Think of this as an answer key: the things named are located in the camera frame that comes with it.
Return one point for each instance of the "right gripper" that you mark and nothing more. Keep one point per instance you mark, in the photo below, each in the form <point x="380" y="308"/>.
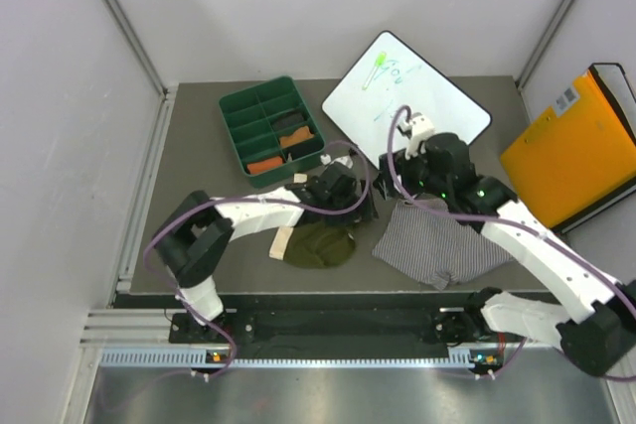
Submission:
<point x="402" y="167"/>

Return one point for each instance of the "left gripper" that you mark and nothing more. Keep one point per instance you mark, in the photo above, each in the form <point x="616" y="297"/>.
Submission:
<point x="362" y="212"/>

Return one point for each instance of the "olive green underwear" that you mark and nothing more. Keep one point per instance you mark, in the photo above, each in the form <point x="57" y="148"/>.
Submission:
<point x="316" y="241"/>

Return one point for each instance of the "black dotted underwear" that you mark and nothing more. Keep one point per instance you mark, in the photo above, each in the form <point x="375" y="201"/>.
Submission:
<point x="289" y="119"/>

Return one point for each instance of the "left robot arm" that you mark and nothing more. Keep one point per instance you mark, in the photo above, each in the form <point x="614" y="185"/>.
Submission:
<point x="192" y="241"/>

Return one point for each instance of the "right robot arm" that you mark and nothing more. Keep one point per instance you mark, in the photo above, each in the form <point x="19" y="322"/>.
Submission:
<point x="592" y="322"/>

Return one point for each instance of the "grey striped underwear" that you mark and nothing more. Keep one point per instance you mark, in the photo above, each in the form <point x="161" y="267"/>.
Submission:
<point x="436" y="250"/>

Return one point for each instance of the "black rolled cloth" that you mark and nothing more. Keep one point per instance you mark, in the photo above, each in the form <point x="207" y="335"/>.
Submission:
<point x="303" y="149"/>

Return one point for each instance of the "orange rolled cloth back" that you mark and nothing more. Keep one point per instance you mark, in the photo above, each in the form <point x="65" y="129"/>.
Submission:
<point x="298" y="136"/>

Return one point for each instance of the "orange rolled cloth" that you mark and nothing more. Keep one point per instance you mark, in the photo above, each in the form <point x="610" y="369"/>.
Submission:
<point x="264" y="165"/>
<point x="298" y="136"/>

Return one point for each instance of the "white whiteboard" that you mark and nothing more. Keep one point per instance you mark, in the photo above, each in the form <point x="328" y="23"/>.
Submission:
<point x="409" y="79"/>

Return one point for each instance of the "orange rolled cloth front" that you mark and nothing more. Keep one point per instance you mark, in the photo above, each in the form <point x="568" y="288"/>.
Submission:
<point x="264" y="165"/>

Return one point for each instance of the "orange clipboard folder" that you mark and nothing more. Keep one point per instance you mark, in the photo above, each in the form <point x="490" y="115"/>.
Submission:
<point x="577" y="159"/>

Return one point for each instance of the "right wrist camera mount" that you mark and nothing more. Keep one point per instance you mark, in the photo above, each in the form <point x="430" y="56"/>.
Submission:
<point x="417" y="128"/>

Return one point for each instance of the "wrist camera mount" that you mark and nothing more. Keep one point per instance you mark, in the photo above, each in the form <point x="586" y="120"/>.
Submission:
<point x="344" y="160"/>
<point x="417" y="128"/>

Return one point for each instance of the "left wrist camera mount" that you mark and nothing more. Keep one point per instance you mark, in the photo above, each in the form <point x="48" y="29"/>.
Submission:
<point x="344" y="160"/>

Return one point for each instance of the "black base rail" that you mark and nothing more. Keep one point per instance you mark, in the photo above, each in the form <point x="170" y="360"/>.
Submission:
<point x="340" y="326"/>

